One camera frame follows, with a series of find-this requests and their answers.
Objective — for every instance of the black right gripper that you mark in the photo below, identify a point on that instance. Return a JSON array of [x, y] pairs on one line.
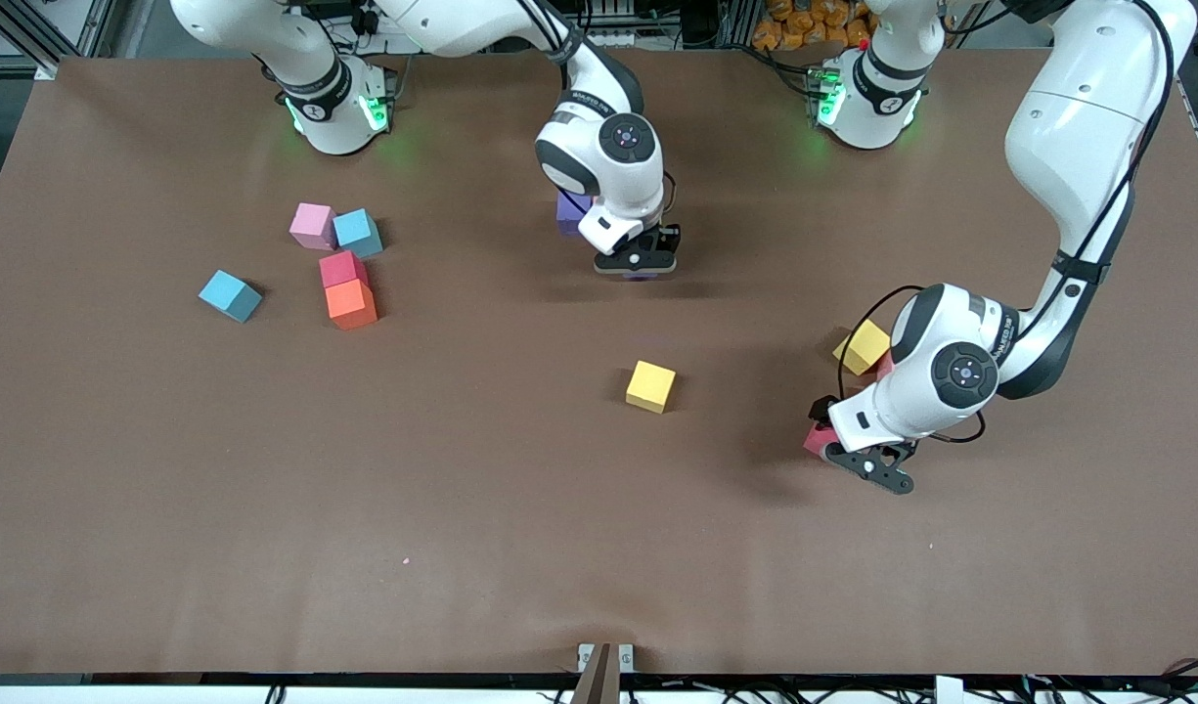
[[671, 242]]

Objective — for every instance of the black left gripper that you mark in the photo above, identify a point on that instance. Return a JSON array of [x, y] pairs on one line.
[[821, 411]]

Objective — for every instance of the red foam cube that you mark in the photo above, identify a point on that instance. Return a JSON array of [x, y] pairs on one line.
[[344, 267], [816, 440]]

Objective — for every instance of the orange foam cube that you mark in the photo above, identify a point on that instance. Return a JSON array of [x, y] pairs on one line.
[[351, 304]]

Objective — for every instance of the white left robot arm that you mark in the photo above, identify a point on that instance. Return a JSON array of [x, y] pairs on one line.
[[965, 372]]

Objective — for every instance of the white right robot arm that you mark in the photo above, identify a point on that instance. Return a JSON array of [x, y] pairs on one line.
[[598, 166]]

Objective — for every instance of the pink foam cube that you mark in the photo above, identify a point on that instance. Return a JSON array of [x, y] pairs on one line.
[[884, 367], [313, 226]]

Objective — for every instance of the yellow foam cube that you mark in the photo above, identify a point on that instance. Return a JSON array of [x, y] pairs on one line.
[[650, 386], [865, 344]]

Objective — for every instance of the white electrical unit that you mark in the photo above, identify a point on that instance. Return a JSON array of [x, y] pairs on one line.
[[613, 39]]

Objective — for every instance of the white tag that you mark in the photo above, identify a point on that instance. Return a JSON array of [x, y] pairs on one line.
[[949, 689]]

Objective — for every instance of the pile of orange objects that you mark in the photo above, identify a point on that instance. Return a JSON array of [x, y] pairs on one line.
[[784, 29]]

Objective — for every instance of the blue foam cube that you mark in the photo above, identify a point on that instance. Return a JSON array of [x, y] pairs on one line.
[[358, 233], [231, 295]]

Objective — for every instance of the silver metal bracket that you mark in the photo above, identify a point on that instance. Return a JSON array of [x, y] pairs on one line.
[[585, 653]]

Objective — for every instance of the aluminium frame rail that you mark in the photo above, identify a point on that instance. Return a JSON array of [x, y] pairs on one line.
[[31, 44]]

